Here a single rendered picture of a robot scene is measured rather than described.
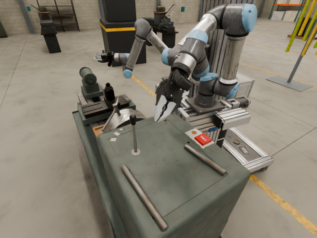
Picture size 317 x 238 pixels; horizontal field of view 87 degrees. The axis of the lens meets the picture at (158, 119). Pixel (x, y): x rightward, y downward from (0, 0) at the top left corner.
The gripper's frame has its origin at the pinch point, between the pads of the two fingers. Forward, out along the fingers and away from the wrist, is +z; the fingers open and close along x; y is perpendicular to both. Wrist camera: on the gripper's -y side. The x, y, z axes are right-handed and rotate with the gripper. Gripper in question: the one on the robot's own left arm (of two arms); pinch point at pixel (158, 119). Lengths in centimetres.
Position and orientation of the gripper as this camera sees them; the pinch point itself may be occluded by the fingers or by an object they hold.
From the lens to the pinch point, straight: 55.7
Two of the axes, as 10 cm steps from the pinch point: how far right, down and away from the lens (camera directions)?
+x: -8.2, -4.7, -3.3
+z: -4.5, 8.8, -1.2
